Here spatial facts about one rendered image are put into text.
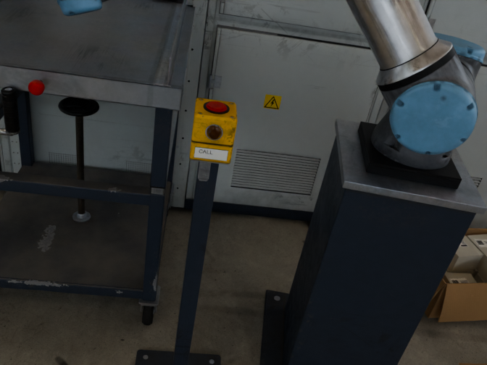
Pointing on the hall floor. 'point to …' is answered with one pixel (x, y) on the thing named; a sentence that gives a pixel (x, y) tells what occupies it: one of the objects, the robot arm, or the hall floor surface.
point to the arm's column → (366, 274)
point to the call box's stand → (190, 278)
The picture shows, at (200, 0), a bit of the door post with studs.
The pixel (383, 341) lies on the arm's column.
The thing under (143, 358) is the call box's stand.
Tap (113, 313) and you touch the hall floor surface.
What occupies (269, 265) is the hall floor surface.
